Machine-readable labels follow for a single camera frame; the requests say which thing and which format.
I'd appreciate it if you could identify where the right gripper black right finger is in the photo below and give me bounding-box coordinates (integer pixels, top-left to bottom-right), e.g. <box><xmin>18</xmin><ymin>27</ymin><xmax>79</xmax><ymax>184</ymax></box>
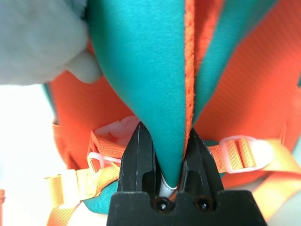
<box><xmin>181</xmin><ymin>126</ymin><xmax>225</xmax><ymax>196</ymax></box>

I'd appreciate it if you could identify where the grey white plush charm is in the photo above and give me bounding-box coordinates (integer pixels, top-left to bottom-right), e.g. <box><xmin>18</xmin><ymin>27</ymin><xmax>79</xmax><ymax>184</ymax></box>
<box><xmin>0</xmin><ymin>0</ymin><xmax>103</xmax><ymax>84</ymax></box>

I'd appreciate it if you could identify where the teal and orange backpack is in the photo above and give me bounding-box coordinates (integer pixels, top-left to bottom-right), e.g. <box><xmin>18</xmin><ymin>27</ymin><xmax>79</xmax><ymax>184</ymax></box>
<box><xmin>43</xmin><ymin>0</ymin><xmax>301</xmax><ymax>226</ymax></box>

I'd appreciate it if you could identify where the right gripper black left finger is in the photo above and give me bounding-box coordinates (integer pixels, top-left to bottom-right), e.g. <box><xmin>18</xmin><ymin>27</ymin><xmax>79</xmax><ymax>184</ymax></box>
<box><xmin>118</xmin><ymin>121</ymin><xmax>157</xmax><ymax>197</ymax></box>

